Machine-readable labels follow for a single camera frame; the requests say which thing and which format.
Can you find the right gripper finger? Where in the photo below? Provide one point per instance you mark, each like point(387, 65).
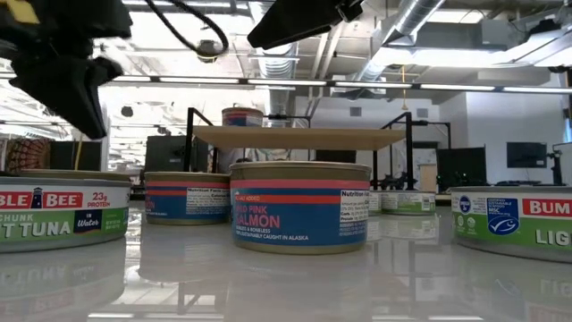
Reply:
point(295, 20)

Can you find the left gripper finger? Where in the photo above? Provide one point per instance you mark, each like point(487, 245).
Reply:
point(67, 89)

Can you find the light tuna can green label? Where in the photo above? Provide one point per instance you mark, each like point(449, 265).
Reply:
point(376, 203)
point(53, 214)
point(514, 223)
point(409, 202)

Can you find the black background robot arm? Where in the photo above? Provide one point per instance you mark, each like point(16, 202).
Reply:
point(393, 181)

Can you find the wooden shelf black metal legs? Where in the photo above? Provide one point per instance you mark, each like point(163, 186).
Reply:
point(295, 138)

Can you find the black monitor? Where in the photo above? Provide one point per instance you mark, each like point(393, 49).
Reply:
point(335, 156)
point(170, 154)
point(460, 165)
point(62, 154)

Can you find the patterned orange tapestry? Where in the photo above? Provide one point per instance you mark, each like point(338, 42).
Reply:
point(27, 156)

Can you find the long ceiling light strip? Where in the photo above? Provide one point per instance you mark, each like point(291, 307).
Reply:
point(380, 84)

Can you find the pale plastic sheet cover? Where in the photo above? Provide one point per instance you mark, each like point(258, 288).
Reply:
point(268, 155)

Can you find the beige cardboard box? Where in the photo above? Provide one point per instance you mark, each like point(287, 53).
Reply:
point(428, 179)

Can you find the white work surface sheet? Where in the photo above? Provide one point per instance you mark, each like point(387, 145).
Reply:
point(286, 290)

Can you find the black ceiling dome camera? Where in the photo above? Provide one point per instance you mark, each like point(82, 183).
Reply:
point(207, 48)

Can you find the large silver ceiling duct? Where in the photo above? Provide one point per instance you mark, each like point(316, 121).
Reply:
point(415, 18)

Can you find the black wall screen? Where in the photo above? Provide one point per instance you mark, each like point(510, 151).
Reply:
point(527, 154)

